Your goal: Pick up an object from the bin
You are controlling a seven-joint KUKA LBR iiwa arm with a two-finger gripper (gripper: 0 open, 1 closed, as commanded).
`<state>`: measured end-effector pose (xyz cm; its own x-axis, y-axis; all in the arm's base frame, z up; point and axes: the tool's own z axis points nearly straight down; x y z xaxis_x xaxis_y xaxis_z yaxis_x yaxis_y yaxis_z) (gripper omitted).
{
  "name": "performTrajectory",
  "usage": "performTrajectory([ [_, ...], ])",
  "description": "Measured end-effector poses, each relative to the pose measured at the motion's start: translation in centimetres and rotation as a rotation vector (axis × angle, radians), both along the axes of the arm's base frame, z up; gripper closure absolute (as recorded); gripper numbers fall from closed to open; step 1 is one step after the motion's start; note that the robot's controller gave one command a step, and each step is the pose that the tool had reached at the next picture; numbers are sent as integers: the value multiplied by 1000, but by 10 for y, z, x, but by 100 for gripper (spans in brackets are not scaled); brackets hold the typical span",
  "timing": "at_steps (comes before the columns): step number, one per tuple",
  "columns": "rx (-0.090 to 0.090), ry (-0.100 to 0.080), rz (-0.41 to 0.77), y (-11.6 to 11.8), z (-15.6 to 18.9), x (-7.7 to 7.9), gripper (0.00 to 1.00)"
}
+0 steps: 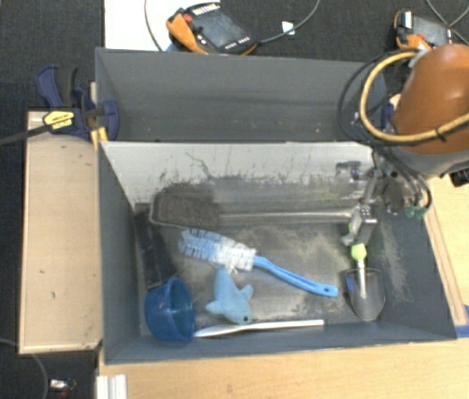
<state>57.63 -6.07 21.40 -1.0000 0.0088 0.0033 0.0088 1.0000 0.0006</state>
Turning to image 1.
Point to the grey metal bin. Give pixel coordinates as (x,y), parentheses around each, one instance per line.
(234,102)

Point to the black flat block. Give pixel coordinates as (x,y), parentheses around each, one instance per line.
(151,247)

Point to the pale wood board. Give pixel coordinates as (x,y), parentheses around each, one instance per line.
(62,239)

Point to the long grey metal tray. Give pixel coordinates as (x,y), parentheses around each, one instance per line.
(259,218)

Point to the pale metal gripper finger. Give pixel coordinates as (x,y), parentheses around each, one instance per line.
(351,231)
(366,227)

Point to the light blue toy dolphin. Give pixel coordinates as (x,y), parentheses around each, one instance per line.
(230,299)

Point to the blue and white bottle brush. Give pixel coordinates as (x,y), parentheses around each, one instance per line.
(226,254)

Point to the blue plastic bowl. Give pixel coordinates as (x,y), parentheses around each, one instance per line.
(168,310)

